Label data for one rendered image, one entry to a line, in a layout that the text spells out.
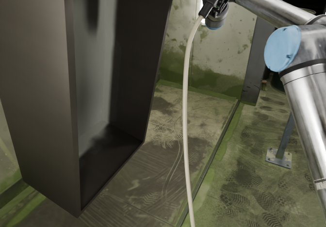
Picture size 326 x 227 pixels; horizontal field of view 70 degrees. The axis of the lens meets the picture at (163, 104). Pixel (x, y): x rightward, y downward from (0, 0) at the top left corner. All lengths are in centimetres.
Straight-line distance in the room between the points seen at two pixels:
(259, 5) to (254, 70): 178
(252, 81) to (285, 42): 216
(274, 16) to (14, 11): 82
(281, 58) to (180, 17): 226
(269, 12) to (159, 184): 135
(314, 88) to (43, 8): 68
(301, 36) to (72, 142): 74
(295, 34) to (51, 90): 68
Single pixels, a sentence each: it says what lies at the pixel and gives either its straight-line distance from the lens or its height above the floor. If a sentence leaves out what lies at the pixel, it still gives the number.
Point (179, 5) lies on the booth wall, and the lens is 285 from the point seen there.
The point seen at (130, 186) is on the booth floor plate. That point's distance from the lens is 185.
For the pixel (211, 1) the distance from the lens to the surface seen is 83.
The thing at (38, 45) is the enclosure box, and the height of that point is 127.
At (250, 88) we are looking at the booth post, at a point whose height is 22.
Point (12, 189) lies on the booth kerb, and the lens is 198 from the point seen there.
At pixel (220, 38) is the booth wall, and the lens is 276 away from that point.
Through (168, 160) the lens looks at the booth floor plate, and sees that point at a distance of 200.
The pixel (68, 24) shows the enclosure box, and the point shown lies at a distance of 62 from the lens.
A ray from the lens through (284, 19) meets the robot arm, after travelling 94.
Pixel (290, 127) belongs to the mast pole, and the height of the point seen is 35.
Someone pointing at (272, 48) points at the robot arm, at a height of 126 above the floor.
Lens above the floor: 146
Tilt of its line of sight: 31 degrees down
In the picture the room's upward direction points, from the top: straight up
